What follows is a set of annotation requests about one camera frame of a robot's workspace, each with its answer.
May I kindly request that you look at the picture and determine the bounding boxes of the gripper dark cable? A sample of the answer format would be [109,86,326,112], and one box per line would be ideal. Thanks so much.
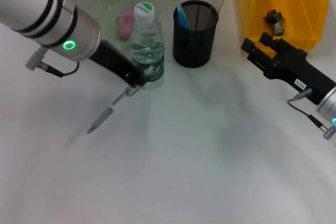
[25,47,80,78]
[286,89,336,140]

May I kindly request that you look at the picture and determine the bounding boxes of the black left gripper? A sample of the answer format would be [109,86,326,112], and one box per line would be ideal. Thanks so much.
[88,39,148,88]

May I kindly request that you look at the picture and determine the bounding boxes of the black mesh pen holder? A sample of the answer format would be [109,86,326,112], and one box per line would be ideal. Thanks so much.
[172,1,220,69]

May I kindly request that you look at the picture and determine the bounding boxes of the clear water bottle green label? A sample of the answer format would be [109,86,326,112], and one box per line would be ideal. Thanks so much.
[130,2,165,90]

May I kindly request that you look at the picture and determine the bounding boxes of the blue scissors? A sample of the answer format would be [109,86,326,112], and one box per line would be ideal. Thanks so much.
[176,3,193,30]

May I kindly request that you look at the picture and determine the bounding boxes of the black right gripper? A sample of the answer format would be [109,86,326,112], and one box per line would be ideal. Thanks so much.
[240,31,336,105]

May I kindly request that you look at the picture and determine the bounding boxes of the silver ballpoint pen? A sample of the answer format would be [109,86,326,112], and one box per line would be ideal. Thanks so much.
[86,84,139,135]

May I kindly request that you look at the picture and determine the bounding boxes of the pink toy peach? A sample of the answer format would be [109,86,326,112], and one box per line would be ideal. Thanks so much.
[116,7,136,40]

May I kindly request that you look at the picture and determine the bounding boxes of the left gripper dark cable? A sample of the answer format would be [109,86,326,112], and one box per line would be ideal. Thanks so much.
[25,47,80,78]

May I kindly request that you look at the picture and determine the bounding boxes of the right gripper dark cable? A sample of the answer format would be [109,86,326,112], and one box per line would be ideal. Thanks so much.
[286,89,336,140]

